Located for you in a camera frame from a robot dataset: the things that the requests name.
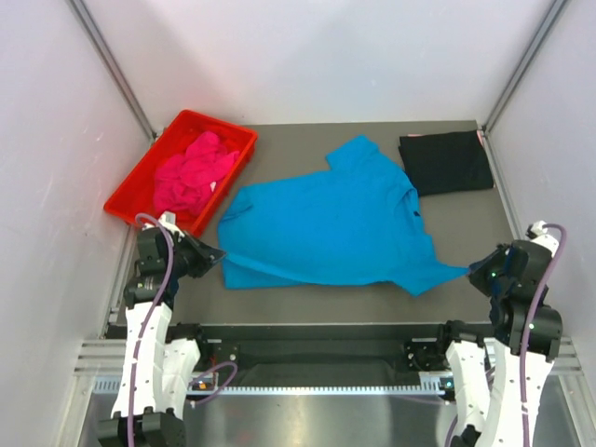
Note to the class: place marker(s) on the folded black t shirt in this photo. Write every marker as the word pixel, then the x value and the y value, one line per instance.
pixel 446 163

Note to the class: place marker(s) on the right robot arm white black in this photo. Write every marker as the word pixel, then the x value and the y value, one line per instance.
pixel 499 407

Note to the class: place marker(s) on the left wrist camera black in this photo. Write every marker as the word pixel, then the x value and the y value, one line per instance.
pixel 153 252

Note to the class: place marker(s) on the blue t shirt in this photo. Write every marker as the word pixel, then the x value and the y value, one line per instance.
pixel 356 223

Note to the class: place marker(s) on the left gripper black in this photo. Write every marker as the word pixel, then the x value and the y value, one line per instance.
pixel 207 256

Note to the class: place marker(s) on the corner aluminium post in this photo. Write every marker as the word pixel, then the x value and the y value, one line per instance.
pixel 108 59
pixel 537 41

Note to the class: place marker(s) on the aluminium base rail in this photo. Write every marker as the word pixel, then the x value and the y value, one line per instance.
pixel 102 360

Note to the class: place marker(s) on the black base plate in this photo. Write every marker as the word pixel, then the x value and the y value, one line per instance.
pixel 398 355

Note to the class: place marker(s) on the red plastic bin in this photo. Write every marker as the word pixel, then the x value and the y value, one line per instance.
pixel 135 194

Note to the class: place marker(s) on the folded pink shirt under black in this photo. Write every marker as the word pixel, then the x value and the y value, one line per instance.
pixel 481 138

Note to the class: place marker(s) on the right corner aluminium post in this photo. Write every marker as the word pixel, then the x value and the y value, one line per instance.
pixel 537 41

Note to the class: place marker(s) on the pink t shirt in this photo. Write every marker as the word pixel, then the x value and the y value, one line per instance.
pixel 187 181

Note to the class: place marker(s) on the left corner aluminium post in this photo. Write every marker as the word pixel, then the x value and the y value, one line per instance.
pixel 108 59

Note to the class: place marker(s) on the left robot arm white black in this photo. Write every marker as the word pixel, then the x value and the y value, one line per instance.
pixel 159 359

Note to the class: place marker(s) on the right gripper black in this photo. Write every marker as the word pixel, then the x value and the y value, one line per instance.
pixel 476 270

